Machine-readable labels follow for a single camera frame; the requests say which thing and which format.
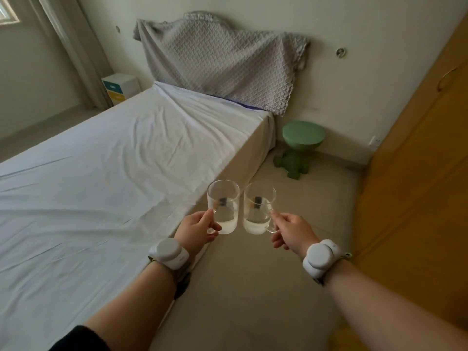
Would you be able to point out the person's right forearm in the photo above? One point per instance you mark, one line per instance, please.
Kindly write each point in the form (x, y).
(387, 318)

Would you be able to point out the person's left forearm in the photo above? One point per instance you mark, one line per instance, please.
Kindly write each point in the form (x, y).
(135, 310)

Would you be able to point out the person's right hand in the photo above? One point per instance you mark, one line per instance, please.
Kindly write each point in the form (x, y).
(298, 233)

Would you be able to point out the round wall cover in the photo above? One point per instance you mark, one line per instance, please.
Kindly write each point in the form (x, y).
(341, 52)

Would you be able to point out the glass mug of water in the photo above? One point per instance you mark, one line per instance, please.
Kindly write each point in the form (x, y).
(223, 195)
(257, 219)

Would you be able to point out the black sleeve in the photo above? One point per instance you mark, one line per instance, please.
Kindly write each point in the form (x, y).
(80, 341)

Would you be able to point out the white sheet bed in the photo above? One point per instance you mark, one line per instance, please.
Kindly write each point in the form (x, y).
(91, 179)

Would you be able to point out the white wrist tracker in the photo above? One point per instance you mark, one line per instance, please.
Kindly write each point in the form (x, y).
(321, 257)
(168, 254)

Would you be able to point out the green stool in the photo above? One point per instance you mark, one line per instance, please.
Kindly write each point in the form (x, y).
(303, 137)

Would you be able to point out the white box with colourful drawers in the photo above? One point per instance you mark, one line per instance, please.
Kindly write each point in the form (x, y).
(120, 87)

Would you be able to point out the wooden wardrobe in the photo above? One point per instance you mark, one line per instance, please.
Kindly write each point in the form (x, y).
(420, 197)

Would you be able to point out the person's left hand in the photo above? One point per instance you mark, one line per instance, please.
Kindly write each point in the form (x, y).
(195, 233)

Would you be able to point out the grey quilted blanket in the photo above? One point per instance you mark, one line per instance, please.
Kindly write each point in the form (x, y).
(219, 58)

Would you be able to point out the white wall socket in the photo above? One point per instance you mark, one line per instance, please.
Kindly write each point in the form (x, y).
(374, 141)

